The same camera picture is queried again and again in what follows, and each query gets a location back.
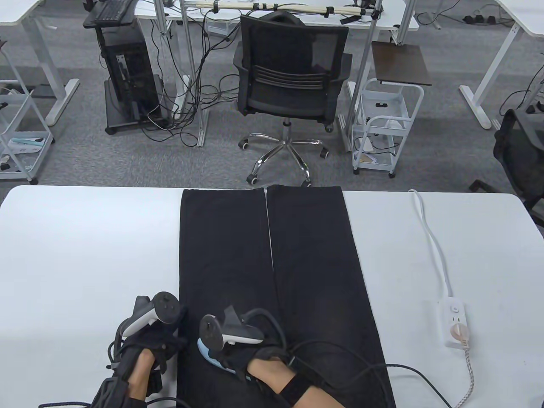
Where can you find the person's right hand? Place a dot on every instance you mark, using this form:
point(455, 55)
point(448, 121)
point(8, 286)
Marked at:
point(255, 352)

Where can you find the person's left hand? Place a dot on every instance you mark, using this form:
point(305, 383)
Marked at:
point(161, 340)

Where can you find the white and black controller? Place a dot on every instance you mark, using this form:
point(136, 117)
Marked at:
point(210, 333)
point(165, 308)

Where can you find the light blue electric iron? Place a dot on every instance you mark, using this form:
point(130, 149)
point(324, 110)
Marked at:
point(208, 352)

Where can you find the black trousers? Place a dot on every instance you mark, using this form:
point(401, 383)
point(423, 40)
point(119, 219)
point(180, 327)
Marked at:
point(229, 246)

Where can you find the person's right forearm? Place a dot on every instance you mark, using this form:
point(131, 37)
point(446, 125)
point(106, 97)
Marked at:
point(272, 376)

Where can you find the person's left forearm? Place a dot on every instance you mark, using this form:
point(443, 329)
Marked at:
point(142, 374)

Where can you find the white table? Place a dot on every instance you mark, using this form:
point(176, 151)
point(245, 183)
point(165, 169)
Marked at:
point(85, 263)

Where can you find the white power strip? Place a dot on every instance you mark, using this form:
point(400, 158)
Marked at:
point(451, 312)

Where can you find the teal flat tool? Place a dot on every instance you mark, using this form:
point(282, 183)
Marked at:
point(27, 141)

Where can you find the black computer tower on stand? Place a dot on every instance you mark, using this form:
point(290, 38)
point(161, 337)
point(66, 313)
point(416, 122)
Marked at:
point(129, 72)

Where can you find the black mesh office chair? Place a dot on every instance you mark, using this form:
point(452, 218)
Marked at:
point(289, 85)

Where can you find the white desk with white legs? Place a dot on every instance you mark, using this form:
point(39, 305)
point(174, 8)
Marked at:
point(40, 46)
point(497, 63)

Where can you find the dark brown board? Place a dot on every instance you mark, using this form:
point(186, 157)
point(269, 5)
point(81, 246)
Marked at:
point(399, 63)

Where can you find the black padded chair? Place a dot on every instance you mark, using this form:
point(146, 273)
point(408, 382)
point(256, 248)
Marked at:
point(520, 157)

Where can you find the black keyboard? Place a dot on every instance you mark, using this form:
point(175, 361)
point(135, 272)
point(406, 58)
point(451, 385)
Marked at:
point(111, 9)

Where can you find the black floor power strip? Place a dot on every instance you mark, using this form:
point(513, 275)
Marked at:
point(480, 18)

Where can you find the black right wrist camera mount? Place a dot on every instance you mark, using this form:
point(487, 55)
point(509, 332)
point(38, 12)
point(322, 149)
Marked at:
point(297, 389)

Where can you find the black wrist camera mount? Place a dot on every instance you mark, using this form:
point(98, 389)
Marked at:
point(110, 391)
point(297, 389)

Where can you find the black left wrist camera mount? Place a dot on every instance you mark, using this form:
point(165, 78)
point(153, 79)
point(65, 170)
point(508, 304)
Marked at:
point(110, 391)

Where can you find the white desk with aluminium frame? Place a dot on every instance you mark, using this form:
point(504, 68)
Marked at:
point(382, 17)

